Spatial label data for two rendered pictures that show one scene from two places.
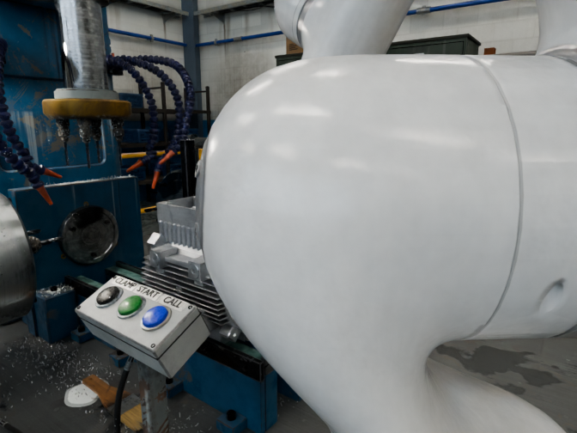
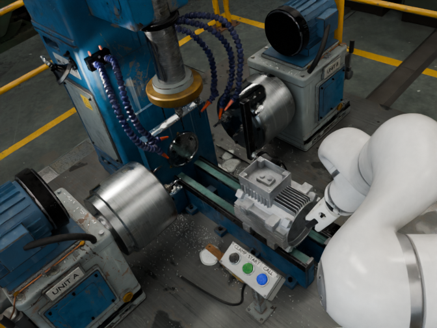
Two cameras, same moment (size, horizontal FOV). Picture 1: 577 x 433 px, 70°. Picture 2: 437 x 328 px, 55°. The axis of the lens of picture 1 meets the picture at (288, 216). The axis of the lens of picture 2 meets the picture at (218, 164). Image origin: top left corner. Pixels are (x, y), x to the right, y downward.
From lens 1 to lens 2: 0.77 m
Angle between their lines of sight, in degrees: 34
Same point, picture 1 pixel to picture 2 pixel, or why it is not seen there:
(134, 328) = (253, 282)
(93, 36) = (173, 49)
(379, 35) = not seen: hidden behind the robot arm
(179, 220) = (254, 189)
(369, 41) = not seen: hidden behind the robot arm
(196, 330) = (280, 282)
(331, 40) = (349, 199)
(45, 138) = (140, 89)
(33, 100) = (129, 69)
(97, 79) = (180, 75)
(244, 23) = not seen: outside the picture
